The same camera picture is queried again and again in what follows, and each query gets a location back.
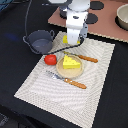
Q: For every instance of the wooden handled knife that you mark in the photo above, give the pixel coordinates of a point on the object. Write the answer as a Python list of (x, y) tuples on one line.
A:
[(82, 57)]

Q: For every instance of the yellow butter box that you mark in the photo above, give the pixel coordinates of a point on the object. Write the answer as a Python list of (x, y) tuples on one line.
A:
[(64, 40)]

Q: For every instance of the yellow cheese wedge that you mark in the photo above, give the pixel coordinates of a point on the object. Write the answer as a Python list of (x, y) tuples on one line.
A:
[(69, 63)]

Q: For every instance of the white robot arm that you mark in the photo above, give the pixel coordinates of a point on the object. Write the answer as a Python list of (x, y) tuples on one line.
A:
[(74, 5)]

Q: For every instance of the black stove burner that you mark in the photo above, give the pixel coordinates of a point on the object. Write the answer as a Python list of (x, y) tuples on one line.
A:
[(92, 18), (96, 5)]

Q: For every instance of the wooden handled fork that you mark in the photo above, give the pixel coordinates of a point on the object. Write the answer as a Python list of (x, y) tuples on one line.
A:
[(67, 80)]

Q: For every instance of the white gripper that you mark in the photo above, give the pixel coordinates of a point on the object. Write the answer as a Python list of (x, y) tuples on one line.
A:
[(76, 26)]

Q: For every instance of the grey pot with handle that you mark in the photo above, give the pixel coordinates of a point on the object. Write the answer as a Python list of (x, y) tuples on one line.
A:
[(40, 42)]

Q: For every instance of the small grey pot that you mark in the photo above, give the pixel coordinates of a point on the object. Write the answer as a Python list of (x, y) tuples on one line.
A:
[(63, 11)]

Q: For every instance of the red toy tomato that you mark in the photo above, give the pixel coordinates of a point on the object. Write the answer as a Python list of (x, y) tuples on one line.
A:
[(50, 59)]

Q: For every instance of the pink toy stove board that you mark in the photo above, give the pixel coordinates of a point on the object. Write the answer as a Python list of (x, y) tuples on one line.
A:
[(107, 24)]

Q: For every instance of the beige bowl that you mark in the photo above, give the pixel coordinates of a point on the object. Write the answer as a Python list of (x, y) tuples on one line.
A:
[(122, 14)]

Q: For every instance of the round wooden plate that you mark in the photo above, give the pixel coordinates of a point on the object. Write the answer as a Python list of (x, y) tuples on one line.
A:
[(69, 73)]

